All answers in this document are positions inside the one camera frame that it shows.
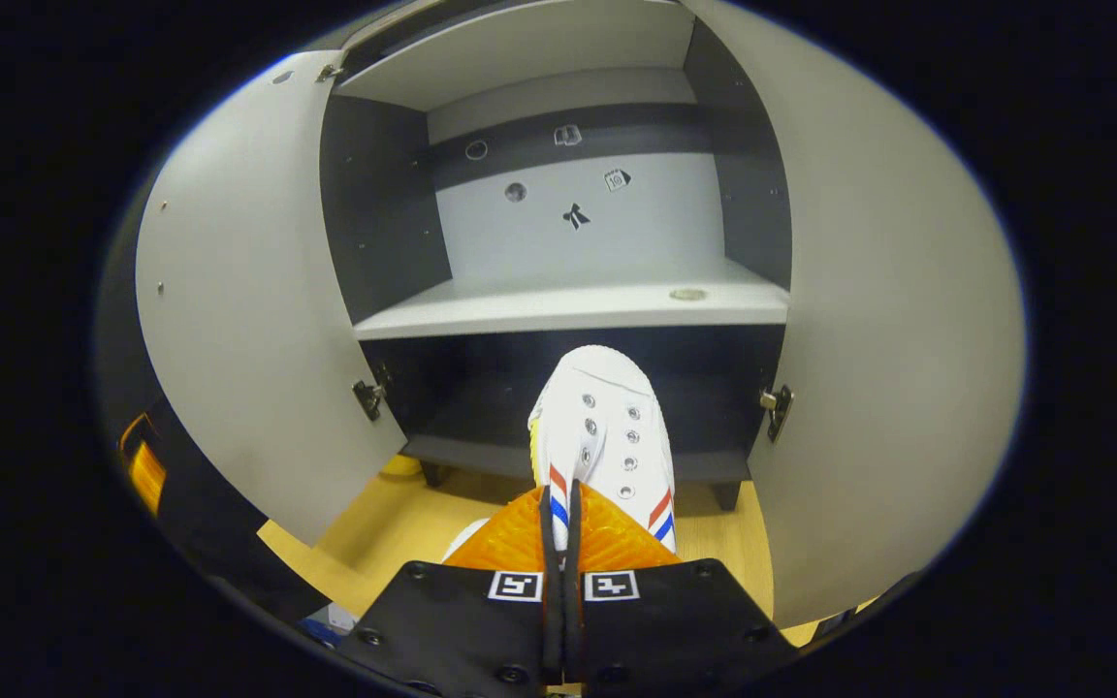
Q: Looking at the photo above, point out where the grey shoe cabinet door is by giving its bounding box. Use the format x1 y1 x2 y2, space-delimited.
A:
135 50 409 549
685 0 1027 629

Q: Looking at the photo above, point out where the white striped shoe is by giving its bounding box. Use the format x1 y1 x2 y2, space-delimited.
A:
442 344 679 563

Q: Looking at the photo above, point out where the grey shoe cabinet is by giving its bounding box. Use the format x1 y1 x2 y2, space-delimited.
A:
318 0 794 512

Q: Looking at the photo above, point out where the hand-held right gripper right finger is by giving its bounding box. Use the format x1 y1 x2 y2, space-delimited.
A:
565 482 802 698

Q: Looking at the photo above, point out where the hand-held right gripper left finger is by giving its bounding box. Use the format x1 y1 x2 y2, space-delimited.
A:
338 483 565 698

